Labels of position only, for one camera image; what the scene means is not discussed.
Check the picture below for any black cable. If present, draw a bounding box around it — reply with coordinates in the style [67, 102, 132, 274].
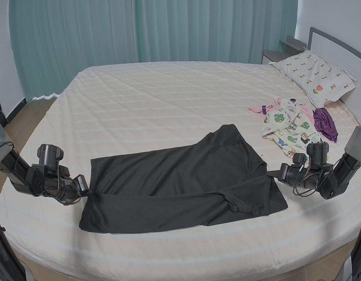
[292, 183, 318, 197]

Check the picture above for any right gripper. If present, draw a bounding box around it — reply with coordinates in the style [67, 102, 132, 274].
[265, 163, 309, 188]

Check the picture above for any pink garment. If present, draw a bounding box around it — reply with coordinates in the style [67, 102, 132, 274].
[248, 98, 314, 125]

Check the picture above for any purple garment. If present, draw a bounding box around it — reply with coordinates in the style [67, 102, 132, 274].
[313, 107, 339, 143]

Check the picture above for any white printed pillow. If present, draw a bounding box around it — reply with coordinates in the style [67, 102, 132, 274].
[270, 50, 356, 108]

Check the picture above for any white printed pyjama top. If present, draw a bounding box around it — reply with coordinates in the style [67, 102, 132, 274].
[260, 97, 323, 159]

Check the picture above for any black T-shirt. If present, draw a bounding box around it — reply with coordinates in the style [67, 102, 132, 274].
[79, 124, 288, 234]

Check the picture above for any blue-green curtain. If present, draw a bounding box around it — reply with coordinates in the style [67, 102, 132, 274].
[8, 0, 137, 102]
[135, 0, 299, 65]

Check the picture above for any grey bedside table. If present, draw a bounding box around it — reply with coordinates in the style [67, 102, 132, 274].
[262, 35, 307, 65]

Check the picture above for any bed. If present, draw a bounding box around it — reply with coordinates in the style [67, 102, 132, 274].
[0, 27, 361, 281]

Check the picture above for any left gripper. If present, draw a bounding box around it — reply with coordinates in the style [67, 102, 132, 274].
[56, 173, 90, 207]

